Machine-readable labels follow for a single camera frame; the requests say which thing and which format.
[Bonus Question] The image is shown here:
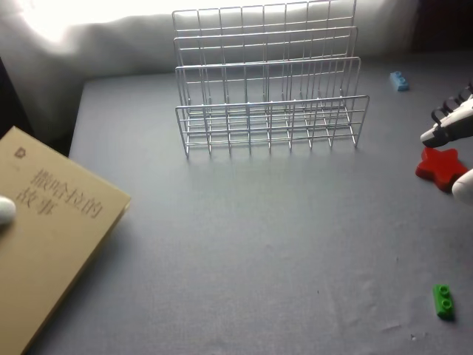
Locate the beige paperback book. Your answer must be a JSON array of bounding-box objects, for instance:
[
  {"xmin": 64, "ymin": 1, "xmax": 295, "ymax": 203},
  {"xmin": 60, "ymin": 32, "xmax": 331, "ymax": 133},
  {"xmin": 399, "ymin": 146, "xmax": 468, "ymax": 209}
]
[{"xmin": 0, "ymin": 125, "xmax": 132, "ymax": 355}]

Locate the red star toy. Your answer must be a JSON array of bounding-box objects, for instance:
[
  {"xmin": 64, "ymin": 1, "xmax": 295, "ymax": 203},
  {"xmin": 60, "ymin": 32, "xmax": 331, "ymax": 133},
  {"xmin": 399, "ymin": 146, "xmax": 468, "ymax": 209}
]
[{"xmin": 414, "ymin": 146, "xmax": 469, "ymax": 192}]

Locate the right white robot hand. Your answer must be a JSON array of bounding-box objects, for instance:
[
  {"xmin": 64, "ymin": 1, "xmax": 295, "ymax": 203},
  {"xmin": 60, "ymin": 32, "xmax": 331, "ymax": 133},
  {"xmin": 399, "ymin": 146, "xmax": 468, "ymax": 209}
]
[{"xmin": 420, "ymin": 83, "xmax": 473, "ymax": 204}]

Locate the white backdrop cloth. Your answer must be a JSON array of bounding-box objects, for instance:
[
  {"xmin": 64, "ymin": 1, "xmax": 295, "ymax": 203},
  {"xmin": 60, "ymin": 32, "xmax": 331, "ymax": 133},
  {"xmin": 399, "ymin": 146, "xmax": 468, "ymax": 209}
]
[{"xmin": 0, "ymin": 0, "xmax": 414, "ymax": 145}]

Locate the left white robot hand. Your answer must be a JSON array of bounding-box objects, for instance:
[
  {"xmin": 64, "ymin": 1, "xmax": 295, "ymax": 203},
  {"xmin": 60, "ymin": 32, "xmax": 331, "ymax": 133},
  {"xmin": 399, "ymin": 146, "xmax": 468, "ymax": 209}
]
[{"xmin": 0, "ymin": 195, "xmax": 18, "ymax": 226}]

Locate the silver wire file rack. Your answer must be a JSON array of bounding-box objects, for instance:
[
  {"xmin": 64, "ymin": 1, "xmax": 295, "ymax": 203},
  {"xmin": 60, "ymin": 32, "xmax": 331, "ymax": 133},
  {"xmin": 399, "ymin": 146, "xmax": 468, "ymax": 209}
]
[{"xmin": 171, "ymin": 0, "xmax": 371, "ymax": 159}]

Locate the green toy brick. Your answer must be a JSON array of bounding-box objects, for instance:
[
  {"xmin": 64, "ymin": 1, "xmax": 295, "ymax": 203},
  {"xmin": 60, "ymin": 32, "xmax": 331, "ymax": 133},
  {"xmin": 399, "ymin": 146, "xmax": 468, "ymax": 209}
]
[{"xmin": 432, "ymin": 283, "xmax": 455, "ymax": 321}]

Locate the blue toy brick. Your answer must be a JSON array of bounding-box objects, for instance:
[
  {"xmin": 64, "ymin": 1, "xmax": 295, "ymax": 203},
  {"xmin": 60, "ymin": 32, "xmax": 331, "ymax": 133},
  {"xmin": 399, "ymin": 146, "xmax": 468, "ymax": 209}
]
[{"xmin": 389, "ymin": 70, "xmax": 410, "ymax": 92}]

